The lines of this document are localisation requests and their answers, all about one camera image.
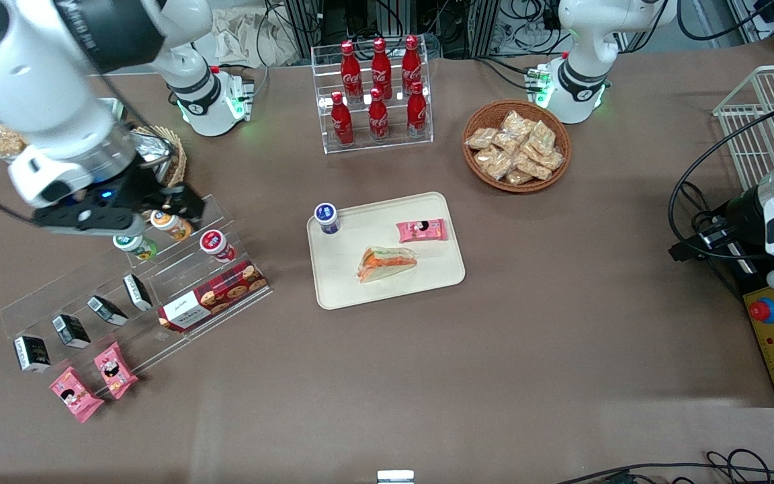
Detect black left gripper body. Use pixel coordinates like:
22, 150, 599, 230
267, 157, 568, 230
722, 188, 771, 261

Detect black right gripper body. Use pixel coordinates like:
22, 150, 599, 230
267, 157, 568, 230
86, 163, 174, 217

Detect triangle sandwich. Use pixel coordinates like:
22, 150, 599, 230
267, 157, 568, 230
357, 246, 419, 284

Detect beige plastic tray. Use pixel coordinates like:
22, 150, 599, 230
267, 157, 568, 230
306, 192, 466, 311

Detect orange lid cup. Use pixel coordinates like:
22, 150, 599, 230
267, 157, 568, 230
150, 210, 193, 242

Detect green lid cup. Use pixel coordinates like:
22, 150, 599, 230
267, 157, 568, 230
113, 234, 158, 261

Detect oval light wicker basket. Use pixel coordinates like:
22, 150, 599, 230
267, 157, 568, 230
128, 126, 187, 190

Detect silver foil container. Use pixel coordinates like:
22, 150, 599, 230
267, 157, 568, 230
133, 131, 174, 169

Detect red lid cup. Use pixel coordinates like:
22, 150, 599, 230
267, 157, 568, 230
200, 229, 237, 263

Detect clear acrylic stepped display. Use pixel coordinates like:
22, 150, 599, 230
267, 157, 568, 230
0, 194, 273, 387

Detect small black carton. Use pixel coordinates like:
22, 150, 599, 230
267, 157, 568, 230
52, 314, 91, 349
87, 296, 128, 327
122, 274, 153, 312
13, 335, 51, 372

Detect red plaid cookie box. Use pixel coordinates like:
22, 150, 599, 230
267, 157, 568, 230
157, 261, 269, 333

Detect beige rice snack pack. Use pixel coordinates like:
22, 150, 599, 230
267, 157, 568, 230
0, 124, 29, 162

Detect blue lid yogurt cup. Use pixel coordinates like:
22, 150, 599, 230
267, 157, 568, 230
314, 202, 341, 235

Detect pink snack packet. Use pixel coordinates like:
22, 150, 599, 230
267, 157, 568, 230
94, 341, 139, 401
396, 218, 448, 244
49, 366, 104, 424

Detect crumpled beige cloth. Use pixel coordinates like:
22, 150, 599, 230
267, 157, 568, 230
209, 7, 300, 68

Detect red cola bottle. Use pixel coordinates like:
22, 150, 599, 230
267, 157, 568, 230
368, 87, 390, 142
331, 91, 354, 147
402, 35, 423, 95
371, 37, 392, 100
341, 40, 363, 103
406, 81, 428, 138

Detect clear acrylic bottle rack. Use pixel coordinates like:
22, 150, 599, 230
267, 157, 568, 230
311, 37, 433, 155

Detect round brown wicker basket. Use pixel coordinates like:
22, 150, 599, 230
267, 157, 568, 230
462, 99, 572, 194

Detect metal equipment rack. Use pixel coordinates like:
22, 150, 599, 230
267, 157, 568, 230
283, 0, 495, 60

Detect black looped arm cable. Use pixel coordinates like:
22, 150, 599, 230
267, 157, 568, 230
668, 108, 774, 261

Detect white wire basket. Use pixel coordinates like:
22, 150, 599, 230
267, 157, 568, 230
712, 65, 774, 192

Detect black floor cables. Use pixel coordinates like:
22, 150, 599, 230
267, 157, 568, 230
555, 449, 774, 484

